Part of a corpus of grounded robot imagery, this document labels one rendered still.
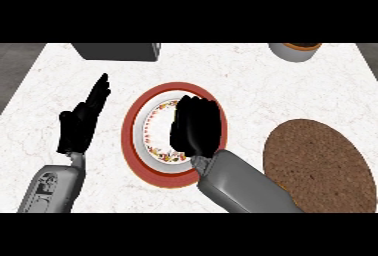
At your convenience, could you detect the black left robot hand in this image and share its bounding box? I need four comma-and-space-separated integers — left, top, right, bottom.
55, 72, 112, 155

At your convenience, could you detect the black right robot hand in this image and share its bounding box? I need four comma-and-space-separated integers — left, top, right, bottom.
168, 94, 222, 159

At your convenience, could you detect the red-rimmed floral white plate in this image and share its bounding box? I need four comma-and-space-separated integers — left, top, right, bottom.
119, 81, 228, 190

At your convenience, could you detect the round brown woven placemat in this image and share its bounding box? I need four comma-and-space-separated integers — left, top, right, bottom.
261, 118, 378, 214

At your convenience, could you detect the dark grey box appliance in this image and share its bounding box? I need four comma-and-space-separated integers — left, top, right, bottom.
70, 43, 162, 63

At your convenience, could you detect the grey pot with orange rim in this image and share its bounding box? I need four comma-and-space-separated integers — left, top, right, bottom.
267, 43, 323, 63

